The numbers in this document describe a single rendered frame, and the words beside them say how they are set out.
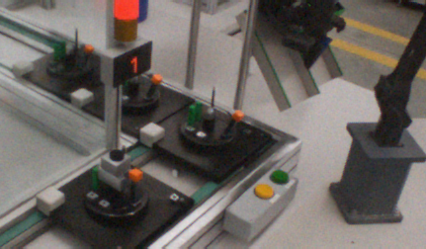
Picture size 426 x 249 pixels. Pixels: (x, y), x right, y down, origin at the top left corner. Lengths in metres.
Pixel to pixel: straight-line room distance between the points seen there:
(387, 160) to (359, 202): 0.14
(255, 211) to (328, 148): 0.50
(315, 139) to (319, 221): 0.36
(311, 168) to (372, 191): 0.24
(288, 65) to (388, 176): 0.44
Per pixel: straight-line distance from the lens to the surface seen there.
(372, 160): 1.40
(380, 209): 1.53
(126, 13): 1.25
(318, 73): 1.80
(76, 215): 1.26
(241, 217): 1.30
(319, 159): 1.70
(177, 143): 1.47
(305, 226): 1.47
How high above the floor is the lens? 1.81
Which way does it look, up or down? 35 degrees down
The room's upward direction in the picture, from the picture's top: 3 degrees clockwise
